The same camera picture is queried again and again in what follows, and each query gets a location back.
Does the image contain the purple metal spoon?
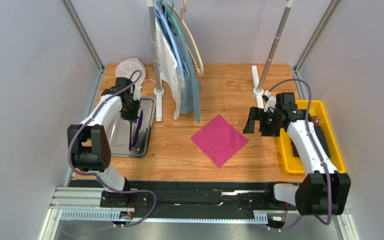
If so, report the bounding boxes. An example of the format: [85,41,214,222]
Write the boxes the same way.
[128,110,144,151]

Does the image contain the pink paper napkin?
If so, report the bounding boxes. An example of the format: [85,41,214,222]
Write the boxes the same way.
[190,114,249,168]

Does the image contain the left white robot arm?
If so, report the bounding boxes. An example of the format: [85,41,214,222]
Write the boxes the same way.
[67,86,142,198]

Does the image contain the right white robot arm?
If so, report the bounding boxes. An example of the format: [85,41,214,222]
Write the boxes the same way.
[243,104,351,217]

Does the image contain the silver metal tray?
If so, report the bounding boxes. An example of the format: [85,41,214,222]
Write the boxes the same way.
[107,96,156,158]

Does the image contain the right rack pole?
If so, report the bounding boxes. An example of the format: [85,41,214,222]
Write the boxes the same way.
[251,0,295,109]

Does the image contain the rack pole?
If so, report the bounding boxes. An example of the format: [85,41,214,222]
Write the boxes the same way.
[251,0,295,109]
[146,0,165,122]

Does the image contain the left rack pole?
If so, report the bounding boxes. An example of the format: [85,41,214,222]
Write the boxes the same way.
[146,0,165,122]

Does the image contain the pink white mesh basket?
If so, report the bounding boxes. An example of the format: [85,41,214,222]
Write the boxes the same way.
[114,58,156,86]

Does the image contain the pink gold utensil in bin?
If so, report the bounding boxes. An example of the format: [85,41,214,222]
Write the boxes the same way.
[312,116,326,126]

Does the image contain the yellow plastic bin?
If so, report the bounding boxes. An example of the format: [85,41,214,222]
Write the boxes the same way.
[277,100,346,175]

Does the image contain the black object in bin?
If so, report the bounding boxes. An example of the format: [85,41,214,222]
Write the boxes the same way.
[291,126,331,159]

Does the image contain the white lace cloth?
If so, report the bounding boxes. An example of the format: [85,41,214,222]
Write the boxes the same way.
[155,17,185,120]

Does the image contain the blue grey hanging cloth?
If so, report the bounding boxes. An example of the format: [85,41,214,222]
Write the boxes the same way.
[169,4,202,123]

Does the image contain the blue clothes hanger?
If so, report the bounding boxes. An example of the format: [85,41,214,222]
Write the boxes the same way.
[155,0,189,78]

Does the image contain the beige clothes hanger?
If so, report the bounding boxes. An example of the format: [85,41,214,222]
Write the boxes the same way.
[168,0,205,77]

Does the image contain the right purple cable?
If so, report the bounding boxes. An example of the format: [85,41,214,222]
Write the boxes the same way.
[265,78,333,233]

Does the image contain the purple cable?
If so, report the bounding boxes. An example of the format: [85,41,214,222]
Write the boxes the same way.
[265,78,333,233]
[67,69,157,229]

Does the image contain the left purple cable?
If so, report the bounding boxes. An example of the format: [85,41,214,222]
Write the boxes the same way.
[67,69,157,229]

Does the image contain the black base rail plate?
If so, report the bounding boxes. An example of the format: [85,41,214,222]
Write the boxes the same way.
[68,179,316,221]

